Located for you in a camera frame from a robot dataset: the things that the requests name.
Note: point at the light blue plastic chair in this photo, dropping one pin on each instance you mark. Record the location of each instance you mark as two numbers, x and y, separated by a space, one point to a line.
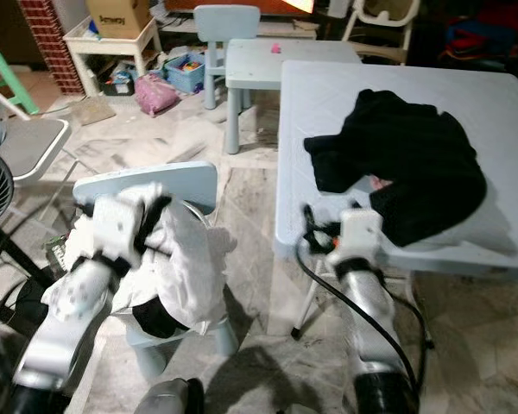
121 183

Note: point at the purple pink bag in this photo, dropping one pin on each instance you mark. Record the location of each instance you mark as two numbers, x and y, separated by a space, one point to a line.
157 95

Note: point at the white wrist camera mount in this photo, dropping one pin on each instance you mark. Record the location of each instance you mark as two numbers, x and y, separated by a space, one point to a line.
358 237
121 226

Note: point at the white garment with black print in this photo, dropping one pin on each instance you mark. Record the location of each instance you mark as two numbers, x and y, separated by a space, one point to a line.
198 267

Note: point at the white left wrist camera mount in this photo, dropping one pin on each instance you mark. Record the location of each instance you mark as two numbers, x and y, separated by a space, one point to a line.
121 226

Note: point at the white baby high chair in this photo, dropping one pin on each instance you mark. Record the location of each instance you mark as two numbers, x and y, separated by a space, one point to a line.
380 10

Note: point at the small light blue kids table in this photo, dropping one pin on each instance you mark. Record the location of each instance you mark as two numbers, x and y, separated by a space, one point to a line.
285 60

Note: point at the white low shelf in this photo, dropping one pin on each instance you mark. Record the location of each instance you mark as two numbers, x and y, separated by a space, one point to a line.
112 45

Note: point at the red and blue bags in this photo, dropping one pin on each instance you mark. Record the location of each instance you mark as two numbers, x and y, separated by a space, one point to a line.
488 39

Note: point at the beige floor mat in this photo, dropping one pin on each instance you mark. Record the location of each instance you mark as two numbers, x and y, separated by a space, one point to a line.
91 110

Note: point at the light blue plastic folding table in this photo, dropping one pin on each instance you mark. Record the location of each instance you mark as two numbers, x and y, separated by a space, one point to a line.
509 129

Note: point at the blue toy bin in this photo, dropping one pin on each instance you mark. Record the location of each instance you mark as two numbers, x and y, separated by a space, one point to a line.
186 78

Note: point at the grey folding chair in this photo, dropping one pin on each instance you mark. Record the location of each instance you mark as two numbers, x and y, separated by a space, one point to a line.
34 142

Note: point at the grey robot left leg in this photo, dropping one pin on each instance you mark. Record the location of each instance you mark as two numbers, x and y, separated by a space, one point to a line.
164 401

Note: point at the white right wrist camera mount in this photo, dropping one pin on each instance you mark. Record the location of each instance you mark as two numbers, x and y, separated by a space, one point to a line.
358 237

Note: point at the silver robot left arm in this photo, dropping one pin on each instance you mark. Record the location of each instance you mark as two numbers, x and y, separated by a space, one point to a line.
69 319

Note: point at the brown cardboard box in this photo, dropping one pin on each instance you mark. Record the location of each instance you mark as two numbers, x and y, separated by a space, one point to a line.
119 17

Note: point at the television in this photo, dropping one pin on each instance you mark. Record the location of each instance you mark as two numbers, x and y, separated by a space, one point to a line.
233 4

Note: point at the small light blue kids chair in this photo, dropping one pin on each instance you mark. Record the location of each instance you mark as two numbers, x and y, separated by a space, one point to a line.
229 21

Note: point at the small pink toy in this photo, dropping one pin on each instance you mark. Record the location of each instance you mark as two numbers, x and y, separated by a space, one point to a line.
276 47

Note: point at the green printed packet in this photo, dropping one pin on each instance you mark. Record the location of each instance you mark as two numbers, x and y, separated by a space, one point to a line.
58 252

